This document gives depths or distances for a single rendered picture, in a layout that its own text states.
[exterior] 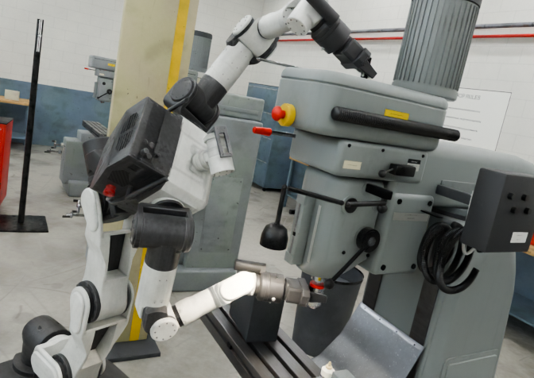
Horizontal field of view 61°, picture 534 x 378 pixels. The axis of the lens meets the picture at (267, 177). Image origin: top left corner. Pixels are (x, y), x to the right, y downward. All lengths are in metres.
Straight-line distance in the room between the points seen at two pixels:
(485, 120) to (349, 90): 5.10
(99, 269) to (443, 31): 1.29
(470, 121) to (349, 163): 5.16
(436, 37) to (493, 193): 0.48
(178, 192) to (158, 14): 1.77
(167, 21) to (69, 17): 7.30
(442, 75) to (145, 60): 1.85
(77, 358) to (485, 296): 1.43
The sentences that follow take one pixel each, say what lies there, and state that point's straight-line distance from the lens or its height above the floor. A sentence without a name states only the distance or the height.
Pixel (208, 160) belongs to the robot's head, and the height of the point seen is 1.60.
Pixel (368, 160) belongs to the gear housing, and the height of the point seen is 1.68.
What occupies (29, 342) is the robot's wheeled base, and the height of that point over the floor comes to 0.70.
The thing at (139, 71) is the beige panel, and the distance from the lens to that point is 2.83.
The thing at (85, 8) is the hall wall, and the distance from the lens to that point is 10.16.
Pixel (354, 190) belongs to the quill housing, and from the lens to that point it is 1.28.
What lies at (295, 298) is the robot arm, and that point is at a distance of 1.41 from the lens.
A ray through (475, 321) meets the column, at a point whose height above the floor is 1.19.
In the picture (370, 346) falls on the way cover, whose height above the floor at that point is 1.00.
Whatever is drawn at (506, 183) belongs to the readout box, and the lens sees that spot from 1.27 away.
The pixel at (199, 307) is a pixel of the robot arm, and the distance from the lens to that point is 1.38.
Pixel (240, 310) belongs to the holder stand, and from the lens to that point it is 1.77.
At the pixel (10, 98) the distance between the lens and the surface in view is 9.39.
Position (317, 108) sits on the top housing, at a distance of 1.14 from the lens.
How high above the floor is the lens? 1.80
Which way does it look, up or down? 10 degrees down
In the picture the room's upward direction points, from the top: 11 degrees clockwise
